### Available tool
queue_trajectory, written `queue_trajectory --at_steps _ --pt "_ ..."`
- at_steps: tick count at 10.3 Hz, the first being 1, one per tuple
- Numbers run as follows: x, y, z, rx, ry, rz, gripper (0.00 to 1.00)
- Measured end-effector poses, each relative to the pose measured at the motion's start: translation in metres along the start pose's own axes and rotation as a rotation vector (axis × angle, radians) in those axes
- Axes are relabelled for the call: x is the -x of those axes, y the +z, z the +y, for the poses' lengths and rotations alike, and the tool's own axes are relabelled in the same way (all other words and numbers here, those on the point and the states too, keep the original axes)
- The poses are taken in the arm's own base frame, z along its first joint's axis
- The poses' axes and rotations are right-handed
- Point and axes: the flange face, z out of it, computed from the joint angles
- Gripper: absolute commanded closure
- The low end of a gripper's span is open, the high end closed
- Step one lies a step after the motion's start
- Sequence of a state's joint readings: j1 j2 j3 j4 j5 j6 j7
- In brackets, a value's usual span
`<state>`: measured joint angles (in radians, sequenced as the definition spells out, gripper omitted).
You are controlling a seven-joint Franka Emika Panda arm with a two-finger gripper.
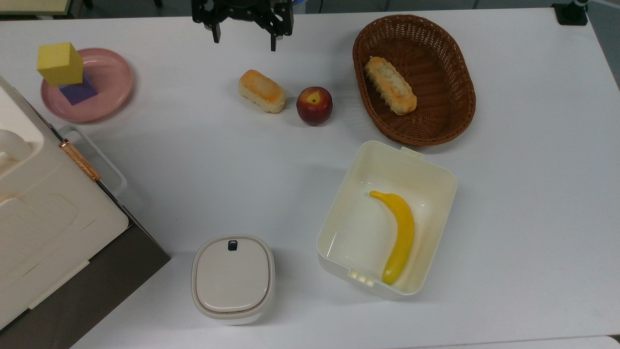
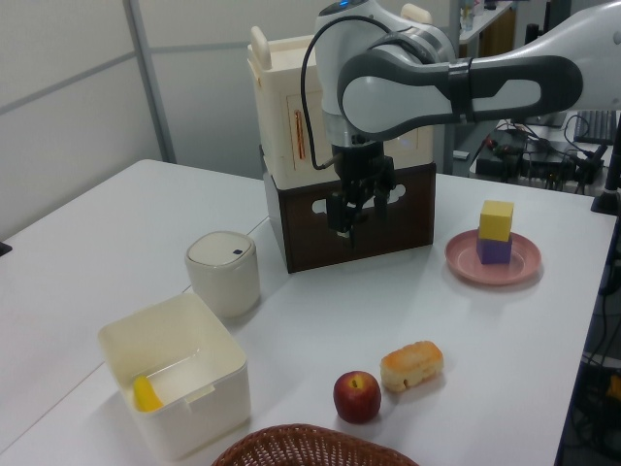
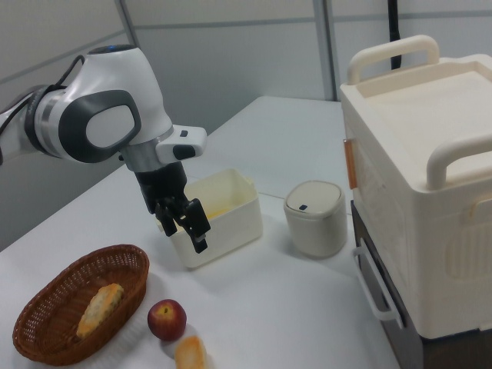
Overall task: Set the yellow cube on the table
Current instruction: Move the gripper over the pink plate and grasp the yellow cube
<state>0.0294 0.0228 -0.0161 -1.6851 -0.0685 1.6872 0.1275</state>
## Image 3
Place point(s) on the small toasted bread piece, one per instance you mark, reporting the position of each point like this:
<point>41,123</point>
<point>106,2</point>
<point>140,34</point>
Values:
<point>191,353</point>

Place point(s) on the large cream cooler box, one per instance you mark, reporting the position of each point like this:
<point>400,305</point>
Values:
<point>415,161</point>

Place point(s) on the brown wicker basket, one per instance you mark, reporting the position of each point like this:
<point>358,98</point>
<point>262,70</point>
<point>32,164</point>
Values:
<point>50,323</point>

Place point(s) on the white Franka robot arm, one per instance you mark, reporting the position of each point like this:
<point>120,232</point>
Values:
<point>107,96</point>

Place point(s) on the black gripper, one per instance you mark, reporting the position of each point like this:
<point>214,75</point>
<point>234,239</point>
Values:
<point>161,184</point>

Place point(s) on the white rectangular plastic bin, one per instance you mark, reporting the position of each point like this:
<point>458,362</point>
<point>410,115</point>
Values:
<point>230,227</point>

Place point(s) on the long toasted bread slice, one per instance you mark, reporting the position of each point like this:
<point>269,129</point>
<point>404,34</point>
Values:
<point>100,309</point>

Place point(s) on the red apple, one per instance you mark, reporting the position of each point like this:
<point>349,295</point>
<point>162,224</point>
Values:
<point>167,320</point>

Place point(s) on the small cream lidded trash can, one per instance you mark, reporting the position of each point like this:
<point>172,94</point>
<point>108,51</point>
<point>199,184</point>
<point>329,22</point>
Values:
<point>315,227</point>

